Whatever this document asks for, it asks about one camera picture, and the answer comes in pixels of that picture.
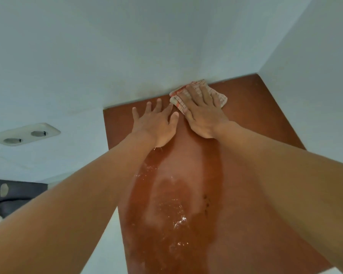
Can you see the person's left hand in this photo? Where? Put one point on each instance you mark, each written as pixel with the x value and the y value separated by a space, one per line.
pixel 155 126

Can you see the person's left little finger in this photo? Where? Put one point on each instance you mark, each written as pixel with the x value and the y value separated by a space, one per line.
pixel 135 114

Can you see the person's right little finger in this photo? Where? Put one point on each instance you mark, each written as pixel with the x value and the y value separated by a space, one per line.
pixel 216 100

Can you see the brown wooden cabinet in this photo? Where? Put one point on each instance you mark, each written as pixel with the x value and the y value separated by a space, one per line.
pixel 245 196

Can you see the person's right middle finger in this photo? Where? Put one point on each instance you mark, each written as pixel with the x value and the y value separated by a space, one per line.
pixel 193 94

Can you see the person's left thumb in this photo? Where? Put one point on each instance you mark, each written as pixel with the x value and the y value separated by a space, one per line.
pixel 173 121

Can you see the person's left middle finger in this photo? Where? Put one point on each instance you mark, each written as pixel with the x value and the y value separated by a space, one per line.
pixel 157 105

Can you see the white orange checked cloth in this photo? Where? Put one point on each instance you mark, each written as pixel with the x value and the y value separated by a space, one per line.
pixel 177 103

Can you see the person's left forearm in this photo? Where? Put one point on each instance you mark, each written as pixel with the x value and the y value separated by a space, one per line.
pixel 74 202

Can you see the person's right forearm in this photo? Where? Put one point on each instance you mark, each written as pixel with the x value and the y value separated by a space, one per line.
pixel 288 179

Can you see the person's right thumb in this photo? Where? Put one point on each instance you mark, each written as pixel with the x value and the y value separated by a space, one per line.
pixel 189 118

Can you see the person's right hand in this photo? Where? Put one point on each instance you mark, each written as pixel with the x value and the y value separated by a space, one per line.
pixel 207 118

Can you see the black panel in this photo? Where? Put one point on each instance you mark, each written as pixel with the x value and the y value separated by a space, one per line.
pixel 15 194

